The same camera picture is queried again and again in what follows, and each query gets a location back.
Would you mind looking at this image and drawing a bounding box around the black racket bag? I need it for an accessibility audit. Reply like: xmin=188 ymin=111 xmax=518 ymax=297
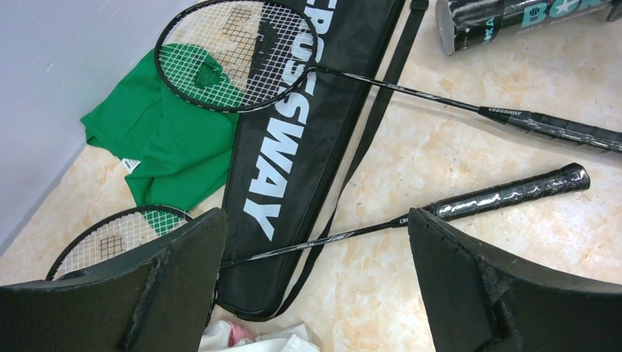
xmin=215 ymin=1 xmax=428 ymax=322

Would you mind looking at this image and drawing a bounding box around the black shuttlecock tube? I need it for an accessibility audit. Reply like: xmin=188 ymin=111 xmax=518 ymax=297
xmin=434 ymin=0 xmax=621 ymax=56

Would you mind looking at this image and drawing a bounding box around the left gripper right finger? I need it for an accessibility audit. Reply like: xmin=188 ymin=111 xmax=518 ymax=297
xmin=408 ymin=208 xmax=621 ymax=351

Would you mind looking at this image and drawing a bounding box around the left badminton racket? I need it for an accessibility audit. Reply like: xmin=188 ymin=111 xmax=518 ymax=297
xmin=45 ymin=163 xmax=590 ymax=281

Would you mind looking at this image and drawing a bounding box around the green cloth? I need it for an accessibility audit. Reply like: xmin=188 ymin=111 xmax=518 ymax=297
xmin=80 ymin=51 xmax=240 ymax=210

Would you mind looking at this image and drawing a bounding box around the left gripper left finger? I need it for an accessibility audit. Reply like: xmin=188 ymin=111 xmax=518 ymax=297
xmin=1 ymin=208 xmax=229 ymax=351

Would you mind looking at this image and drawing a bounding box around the pink cloth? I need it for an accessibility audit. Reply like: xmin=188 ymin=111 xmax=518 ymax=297
xmin=227 ymin=322 xmax=257 ymax=348

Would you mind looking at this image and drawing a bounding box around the white towel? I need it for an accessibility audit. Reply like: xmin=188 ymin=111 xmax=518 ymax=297
xmin=198 ymin=320 xmax=321 ymax=352

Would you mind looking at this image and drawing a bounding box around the right badminton racket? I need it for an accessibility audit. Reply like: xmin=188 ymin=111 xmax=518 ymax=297
xmin=153 ymin=0 xmax=622 ymax=155

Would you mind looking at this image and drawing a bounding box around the badminton racket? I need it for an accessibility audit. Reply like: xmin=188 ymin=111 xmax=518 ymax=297
xmin=45 ymin=163 xmax=590 ymax=281
xmin=153 ymin=0 xmax=622 ymax=155

